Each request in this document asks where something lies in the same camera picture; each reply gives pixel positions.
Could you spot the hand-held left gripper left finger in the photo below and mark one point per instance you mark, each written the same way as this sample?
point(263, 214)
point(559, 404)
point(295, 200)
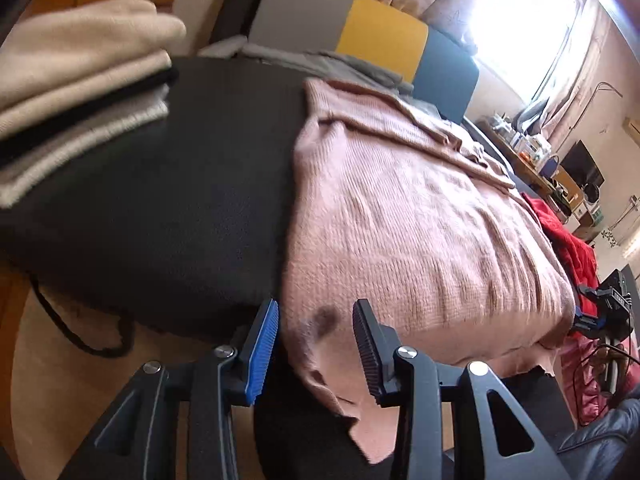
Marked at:
point(260, 350)

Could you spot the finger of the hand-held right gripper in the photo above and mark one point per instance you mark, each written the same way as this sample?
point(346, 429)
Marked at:
point(585, 292)
point(590, 322)

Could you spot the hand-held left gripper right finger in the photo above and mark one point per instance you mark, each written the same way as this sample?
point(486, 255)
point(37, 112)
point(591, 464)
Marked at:
point(367, 355)

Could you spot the pink knitted sweater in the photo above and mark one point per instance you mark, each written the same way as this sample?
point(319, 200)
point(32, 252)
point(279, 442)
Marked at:
point(425, 220)

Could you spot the red knitted sweater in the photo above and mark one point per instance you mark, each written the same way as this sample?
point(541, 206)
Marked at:
point(575, 250)

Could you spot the white round fan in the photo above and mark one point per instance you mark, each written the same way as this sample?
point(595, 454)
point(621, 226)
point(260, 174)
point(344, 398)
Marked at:
point(592, 194)

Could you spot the wooden desk with white cabinet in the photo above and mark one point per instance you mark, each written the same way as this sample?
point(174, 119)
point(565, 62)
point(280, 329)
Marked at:
point(567, 182)

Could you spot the black leather cushion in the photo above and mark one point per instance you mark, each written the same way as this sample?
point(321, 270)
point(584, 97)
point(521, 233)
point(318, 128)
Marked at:
point(600, 445)

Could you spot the black television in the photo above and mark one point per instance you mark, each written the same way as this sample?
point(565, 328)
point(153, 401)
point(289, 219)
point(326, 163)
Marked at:
point(582, 162)

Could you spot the group of bottles and boxes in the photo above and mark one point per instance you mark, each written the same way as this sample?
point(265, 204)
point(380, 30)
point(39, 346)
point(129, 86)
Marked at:
point(525, 145)

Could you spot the window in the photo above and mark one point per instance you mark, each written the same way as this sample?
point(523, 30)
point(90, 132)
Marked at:
point(525, 35)

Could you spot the white folded garment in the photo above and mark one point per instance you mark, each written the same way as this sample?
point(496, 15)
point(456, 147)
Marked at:
point(60, 160)

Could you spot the black folded garment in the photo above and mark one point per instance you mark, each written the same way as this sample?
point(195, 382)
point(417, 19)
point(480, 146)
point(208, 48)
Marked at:
point(100, 109)

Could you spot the grey garment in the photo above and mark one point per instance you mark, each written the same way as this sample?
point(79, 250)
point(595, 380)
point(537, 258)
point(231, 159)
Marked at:
point(310, 62)

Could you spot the grey yellow blue headboard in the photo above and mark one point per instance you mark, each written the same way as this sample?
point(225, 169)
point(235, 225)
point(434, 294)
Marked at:
point(380, 30)

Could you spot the black upright cushion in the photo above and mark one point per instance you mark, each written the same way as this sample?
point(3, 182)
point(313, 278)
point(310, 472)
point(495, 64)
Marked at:
point(240, 5)

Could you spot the wall air conditioner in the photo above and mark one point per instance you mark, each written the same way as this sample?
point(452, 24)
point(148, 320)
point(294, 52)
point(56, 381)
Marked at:
point(632, 129)

